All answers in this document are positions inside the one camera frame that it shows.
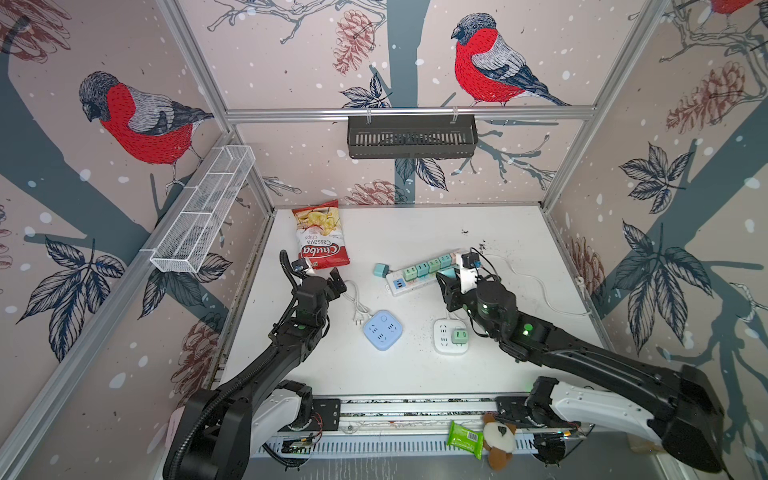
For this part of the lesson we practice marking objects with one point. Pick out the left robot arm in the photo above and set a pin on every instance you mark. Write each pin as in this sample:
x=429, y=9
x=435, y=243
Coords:
x=213, y=438

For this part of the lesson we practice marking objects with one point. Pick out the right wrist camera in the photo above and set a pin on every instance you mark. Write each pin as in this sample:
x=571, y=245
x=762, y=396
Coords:
x=468, y=265

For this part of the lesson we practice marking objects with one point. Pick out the white multicolour power strip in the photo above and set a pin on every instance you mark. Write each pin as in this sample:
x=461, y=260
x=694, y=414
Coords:
x=398, y=286

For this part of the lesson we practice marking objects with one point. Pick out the blue cube power socket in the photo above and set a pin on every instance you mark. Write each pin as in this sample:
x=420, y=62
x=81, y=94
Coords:
x=383, y=330

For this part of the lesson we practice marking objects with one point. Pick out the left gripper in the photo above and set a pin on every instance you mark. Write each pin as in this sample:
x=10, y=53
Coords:
x=338, y=282

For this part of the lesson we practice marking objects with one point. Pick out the red white cassava chips bag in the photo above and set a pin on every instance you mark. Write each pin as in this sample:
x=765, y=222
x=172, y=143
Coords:
x=320, y=236

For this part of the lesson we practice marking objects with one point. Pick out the white power cable blue cube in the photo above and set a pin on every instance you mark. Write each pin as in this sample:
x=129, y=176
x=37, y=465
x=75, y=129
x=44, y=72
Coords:
x=361, y=312

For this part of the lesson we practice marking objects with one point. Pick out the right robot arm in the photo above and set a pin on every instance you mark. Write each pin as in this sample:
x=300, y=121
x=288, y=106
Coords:
x=685, y=412

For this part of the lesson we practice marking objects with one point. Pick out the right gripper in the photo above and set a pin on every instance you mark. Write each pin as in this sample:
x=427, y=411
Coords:
x=453, y=294

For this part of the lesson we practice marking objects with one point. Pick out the white mesh wall basket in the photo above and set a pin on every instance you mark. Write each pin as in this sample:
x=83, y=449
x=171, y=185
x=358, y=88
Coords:
x=185, y=246

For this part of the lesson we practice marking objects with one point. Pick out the brown white plush toy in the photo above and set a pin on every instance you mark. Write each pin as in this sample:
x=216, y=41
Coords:
x=499, y=439

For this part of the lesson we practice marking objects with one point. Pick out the black wire basket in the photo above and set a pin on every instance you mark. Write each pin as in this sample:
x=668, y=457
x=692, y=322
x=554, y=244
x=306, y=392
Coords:
x=412, y=137

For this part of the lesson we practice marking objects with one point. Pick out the green wipes packet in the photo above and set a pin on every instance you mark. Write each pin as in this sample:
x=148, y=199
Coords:
x=466, y=439

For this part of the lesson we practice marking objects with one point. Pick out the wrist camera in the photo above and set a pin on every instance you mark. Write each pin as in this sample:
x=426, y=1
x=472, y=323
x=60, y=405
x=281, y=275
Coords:
x=468, y=265
x=301, y=268

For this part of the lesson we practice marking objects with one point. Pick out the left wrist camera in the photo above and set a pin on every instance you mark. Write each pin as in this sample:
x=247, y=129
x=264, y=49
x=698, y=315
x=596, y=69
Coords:
x=301, y=268

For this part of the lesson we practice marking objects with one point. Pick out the white cube power socket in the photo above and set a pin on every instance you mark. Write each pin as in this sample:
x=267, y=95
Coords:
x=442, y=330

